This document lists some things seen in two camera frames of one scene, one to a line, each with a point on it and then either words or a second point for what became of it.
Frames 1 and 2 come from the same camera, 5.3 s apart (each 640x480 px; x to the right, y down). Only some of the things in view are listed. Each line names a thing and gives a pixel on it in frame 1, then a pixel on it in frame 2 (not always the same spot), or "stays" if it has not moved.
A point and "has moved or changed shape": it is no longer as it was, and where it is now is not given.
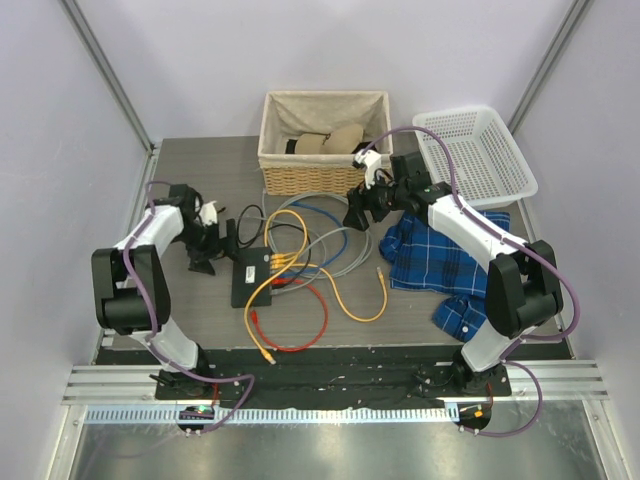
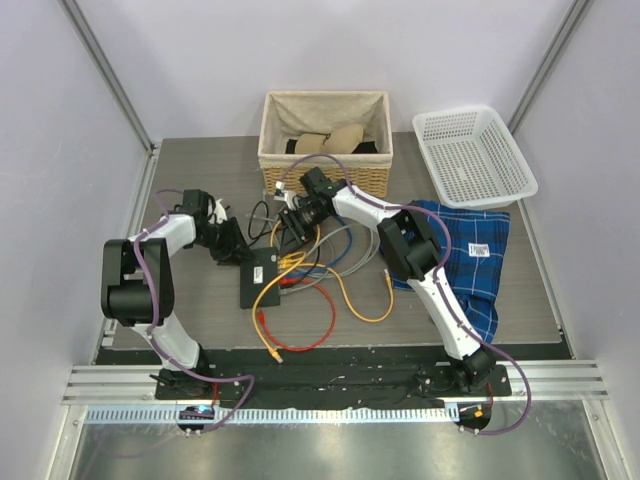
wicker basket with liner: x=308 y=139 stays
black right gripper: x=359 y=199 → x=289 y=241
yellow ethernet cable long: x=327 y=269 → x=340 y=277
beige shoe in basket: x=339 y=140 stays
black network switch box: x=249 y=266 has moved or changed shape
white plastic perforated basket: x=490 y=173 stays
